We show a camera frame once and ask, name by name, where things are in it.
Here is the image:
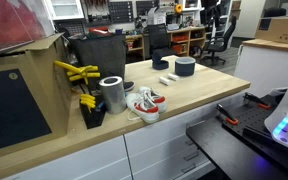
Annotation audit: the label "small dark blue bowl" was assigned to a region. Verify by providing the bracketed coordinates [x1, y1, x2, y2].
[151, 49, 170, 71]

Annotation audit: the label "large dark blue bowl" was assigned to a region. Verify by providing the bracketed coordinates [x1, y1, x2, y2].
[174, 56, 197, 77]

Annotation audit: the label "white red sneaker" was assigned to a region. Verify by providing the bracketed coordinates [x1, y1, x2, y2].
[125, 92, 160, 125]
[137, 85, 168, 114]

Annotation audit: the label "dark shoe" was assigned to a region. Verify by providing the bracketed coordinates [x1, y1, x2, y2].
[123, 80, 136, 93]

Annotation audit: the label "silver metal cylinder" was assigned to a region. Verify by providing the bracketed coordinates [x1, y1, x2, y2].
[98, 75, 128, 115]

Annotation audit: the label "black chair with blue seat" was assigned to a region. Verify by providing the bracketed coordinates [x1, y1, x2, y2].
[146, 23, 178, 61]

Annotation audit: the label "black fabric bag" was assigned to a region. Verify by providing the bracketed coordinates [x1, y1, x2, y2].
[67, 33, 128, 91]

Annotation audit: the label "black tool stand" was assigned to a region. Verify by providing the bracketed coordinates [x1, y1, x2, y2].
[79, 94, 108, 130]

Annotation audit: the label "white drawer cabinet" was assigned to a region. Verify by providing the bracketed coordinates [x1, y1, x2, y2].
[0, 89, 252, 180]

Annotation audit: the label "red tool case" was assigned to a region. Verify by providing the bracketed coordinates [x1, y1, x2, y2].
[88, 26, 112, 37]

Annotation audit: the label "white box on shelf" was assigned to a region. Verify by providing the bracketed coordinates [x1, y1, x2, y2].
[147, 6, 167, 26]

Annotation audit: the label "yellow filament spool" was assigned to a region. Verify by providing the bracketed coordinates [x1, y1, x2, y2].
[174, 3, 184, 14]

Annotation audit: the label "black office chair with armrests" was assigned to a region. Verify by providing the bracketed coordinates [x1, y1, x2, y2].
[198, 14, 238, 66]

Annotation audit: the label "black cart table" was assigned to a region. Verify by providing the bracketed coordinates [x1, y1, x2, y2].
[185, 114, 288, 180]

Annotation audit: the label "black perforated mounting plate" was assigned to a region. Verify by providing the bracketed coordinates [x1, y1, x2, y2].
[221, 94, 288, 158]

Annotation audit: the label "white glass door cabinet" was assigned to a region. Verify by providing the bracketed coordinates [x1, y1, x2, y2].
[45, 0, 85, 21]

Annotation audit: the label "large cardboard box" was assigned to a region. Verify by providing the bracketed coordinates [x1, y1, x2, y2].
[0, 32, 73, 163]

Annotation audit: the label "white counter with wood top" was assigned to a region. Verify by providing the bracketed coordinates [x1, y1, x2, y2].
[233, 38, 288, 99]

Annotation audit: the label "cardboard box with black label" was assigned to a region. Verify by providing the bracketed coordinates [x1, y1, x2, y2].
[254, 15, 288, 45]

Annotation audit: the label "red plastic wrapped sheet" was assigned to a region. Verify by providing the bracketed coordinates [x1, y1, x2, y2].
[0, 0, 56, 54]

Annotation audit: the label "small yellow plastic handles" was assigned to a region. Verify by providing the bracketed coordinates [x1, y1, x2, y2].
[79, 93, 97, 114]

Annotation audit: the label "black clamp with orange handle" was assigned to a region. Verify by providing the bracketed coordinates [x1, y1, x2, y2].
[215, 103, 239, 126]
[243, 92, 272, 110]

